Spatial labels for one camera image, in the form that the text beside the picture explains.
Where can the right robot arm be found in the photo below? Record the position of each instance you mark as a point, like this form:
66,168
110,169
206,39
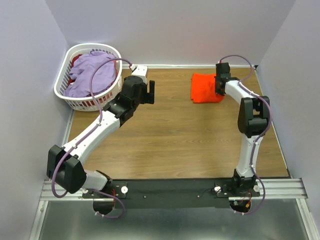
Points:
254,120

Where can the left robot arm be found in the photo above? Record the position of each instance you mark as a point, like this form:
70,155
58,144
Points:
65,164

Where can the white plastic laundry basket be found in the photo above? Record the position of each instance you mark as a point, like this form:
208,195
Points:
86,104

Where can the lavender t-shirt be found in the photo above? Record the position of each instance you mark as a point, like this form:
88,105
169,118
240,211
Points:
92,75

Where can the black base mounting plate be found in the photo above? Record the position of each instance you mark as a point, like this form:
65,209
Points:
177,193

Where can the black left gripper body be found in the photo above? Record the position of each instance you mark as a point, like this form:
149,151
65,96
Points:
142,98

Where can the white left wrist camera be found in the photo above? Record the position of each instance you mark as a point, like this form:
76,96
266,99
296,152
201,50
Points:
139,70

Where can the aluminium frame rail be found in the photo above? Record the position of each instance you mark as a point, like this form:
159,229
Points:
280,212

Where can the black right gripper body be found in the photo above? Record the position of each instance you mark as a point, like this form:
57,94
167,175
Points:
217,90

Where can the orange t-shirt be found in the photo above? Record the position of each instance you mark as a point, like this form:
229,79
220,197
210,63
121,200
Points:
203,89

